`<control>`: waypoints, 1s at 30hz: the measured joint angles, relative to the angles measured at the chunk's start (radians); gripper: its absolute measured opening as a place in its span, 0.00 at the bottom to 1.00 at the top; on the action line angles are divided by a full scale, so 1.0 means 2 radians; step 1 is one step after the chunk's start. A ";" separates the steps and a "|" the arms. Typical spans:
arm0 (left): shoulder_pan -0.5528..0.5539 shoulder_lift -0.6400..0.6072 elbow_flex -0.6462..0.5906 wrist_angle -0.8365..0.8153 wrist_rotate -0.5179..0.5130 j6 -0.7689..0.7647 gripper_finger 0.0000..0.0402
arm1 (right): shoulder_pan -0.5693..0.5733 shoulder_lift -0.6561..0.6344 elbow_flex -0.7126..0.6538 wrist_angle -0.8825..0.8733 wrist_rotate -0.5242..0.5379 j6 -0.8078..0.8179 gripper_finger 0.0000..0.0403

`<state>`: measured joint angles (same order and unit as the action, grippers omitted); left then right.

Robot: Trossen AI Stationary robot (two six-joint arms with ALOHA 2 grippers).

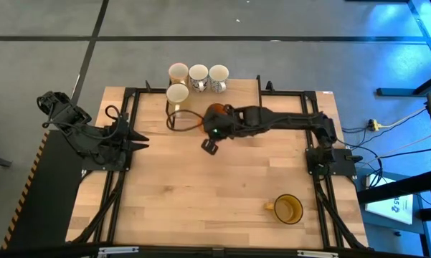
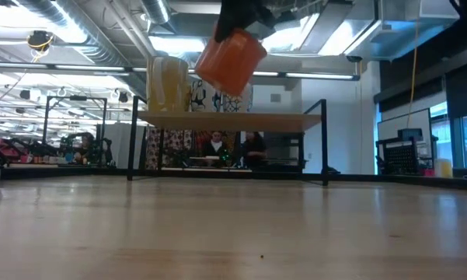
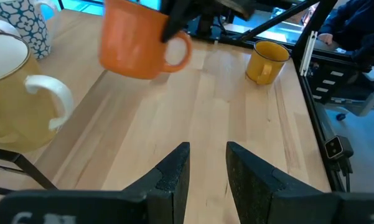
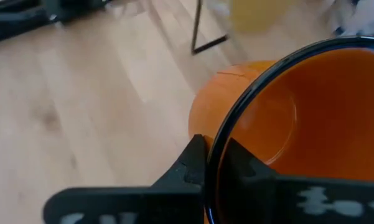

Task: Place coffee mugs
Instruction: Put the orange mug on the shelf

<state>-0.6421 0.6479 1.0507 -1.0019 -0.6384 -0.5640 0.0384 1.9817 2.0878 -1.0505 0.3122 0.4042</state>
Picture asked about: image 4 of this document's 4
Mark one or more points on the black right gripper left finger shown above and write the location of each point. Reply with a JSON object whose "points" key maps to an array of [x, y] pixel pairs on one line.
{"points": [[161, 205]]}

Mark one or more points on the orange mug with dark rim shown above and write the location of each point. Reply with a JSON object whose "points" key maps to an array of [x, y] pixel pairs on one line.
{"points": [[330, 109]]}

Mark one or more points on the blue white patterned mug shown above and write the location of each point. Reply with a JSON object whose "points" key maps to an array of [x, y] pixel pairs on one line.
{"points": [[364, 15]]}

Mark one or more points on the cream ceramic mug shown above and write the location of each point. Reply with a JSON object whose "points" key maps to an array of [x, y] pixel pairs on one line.
{"points": [[261, 14]]}

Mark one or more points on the wooden shelf with black legs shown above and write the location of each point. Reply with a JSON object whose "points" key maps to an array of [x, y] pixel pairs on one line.
{"points": [[211, 43]]}

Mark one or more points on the black equipment at top left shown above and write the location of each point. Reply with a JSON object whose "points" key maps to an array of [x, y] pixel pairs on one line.
{"points": [[15, 18]]}

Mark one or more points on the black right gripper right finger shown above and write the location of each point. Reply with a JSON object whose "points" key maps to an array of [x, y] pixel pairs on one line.
{"points": [[252, 193]]}

